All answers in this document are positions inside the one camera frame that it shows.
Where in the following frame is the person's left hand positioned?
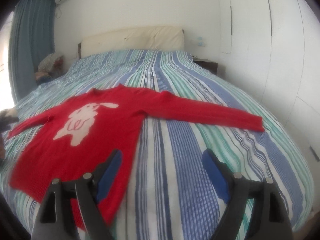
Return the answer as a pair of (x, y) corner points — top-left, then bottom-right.
(0, 134), (5, 164)

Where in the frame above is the striped blue green bedspread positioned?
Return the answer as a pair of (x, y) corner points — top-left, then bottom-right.
(16, 50), (315, 239)

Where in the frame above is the red rabbit sweater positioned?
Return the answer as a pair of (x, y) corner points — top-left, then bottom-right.
(8, 85), (264, 223)

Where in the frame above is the pile of clothes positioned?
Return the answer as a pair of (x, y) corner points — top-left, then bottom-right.
(35, 52), (63, 86)

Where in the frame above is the wall power socket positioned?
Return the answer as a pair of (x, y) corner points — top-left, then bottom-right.
(196, 37), (207, 47)

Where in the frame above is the cream padded headboard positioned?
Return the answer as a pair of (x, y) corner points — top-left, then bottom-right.
(78, 26), (185, 59)

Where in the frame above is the white wardrobe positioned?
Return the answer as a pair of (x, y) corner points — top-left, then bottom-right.
(219, 0), (319, 163)

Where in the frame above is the dark wooden nightstand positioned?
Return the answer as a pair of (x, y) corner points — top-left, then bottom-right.
(193, 59), (218, 75)

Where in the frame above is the teal curtain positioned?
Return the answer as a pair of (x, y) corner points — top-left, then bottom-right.
(8, 0), (55, 103)

